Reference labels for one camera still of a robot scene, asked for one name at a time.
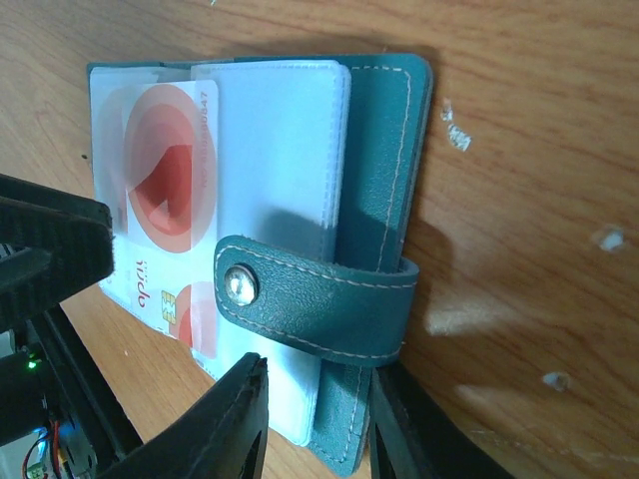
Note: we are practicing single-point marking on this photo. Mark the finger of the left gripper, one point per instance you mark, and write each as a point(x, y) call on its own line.
point(62, 244)

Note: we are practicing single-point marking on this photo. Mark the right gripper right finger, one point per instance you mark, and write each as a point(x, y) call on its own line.
point(410, 436)

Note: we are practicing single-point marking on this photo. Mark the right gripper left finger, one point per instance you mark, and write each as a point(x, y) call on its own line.
point(223, 435)

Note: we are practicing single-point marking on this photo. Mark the teal card holder wallet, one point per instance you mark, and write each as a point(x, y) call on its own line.
point(317, 161)

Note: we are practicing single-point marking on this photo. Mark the red white credit card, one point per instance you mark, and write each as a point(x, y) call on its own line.
point(112, 189)

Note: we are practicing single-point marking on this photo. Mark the black front rail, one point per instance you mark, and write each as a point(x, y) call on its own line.
point(56, 402)

